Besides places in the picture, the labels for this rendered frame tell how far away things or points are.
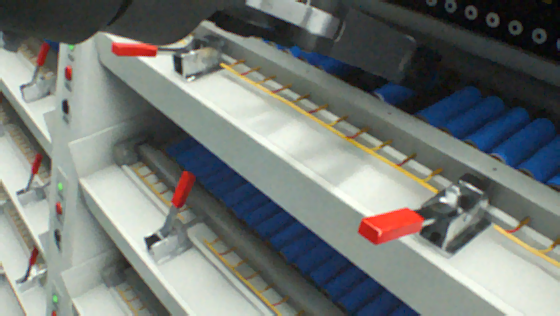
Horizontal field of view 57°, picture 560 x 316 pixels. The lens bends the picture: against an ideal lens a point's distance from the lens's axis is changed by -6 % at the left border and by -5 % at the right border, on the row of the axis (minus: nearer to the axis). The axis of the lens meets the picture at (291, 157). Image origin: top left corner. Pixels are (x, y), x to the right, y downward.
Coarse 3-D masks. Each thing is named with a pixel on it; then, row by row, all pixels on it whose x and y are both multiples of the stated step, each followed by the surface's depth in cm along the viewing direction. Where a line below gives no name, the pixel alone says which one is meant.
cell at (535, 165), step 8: (552, 144) 33; (536, 152) 33; (544, 152) 32; (552, 152) 32; (528, 160) 32; (536, 160) 32; (544, 160) 32; (552, 160) 32; (520, 168) 31; (528, 168) 31; (536, 168) 31; (544, 168) 31; (552, 168) 32; (536, 176) 31; (544, 176) 31
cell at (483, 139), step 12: (516, 108) 37; (492, 120) 35; (504, 120) 35; (516, 120) 36; (528, 120) 36; (480, 132) 34; (492, 132) 34; (504, 132) 35; (516, 132) 36; (480, 144) 33; (492, 144) 34
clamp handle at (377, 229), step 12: (456, 192) 27; (432, 204) 28; (444, 204) 28; (456, 204) 28; (372, 216) 24; (384, 216) 25; (396, 216) 25; (408, 216) 25; (420, 216) 25; (432, 216) 26; (444, 216) 27; (360, 228) 24; (372, 228) 23; (384, 228) 23; (396, 228) 24; (408, 228) 25; (420, 228) 26; (372, 240) 23; (384, 240) 24
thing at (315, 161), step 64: (384, 0) 49; (128, 64) 52; (512, 64) 41; (192, 128) 45; (256, 128) 39; (320, 128) 39; (320, 192) 34; (384, 192) 33; (384, 256) 31; (512, 256) 28
